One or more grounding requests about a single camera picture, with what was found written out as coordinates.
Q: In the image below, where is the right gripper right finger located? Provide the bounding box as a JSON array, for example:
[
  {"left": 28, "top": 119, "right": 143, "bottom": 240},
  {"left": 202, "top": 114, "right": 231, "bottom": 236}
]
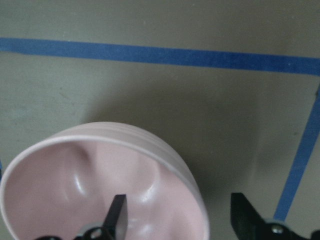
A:
[{"left": 230, "top": 192, "right": 305, "bottom": 240}]

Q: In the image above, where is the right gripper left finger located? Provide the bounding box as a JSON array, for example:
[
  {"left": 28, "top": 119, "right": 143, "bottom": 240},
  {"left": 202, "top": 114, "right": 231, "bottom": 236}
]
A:
[{"left": 34, "top": 194, "right": 128, "bottom": 240}]

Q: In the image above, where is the pink bowl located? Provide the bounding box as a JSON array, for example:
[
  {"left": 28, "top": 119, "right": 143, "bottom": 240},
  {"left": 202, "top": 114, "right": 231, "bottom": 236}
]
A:
[{"left": 0, "top": 122, "right": 210, "bottom": 240}]

